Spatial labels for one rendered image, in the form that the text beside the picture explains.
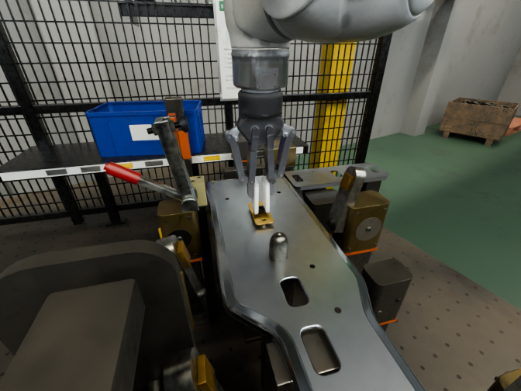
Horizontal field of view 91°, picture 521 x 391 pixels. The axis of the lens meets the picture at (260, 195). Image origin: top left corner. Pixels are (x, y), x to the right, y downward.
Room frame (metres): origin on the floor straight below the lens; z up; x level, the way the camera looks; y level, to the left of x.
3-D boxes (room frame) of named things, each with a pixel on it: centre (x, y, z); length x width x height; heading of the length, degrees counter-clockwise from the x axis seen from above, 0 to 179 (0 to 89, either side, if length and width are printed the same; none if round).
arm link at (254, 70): (0.45, 0.00, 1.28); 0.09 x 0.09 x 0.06
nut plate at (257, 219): (0.46, 0.00, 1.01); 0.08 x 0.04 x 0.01; 14
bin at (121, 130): (0.82, 0.34, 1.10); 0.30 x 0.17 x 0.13; 97
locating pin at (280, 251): (0.34, -0.03, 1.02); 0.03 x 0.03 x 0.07
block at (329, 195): (0.58, -0.18, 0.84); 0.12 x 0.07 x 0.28; 104
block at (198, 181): (0.50, 0.14, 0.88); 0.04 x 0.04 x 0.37; 14
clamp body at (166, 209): (0.41, 0.17, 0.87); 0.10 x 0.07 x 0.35; 104
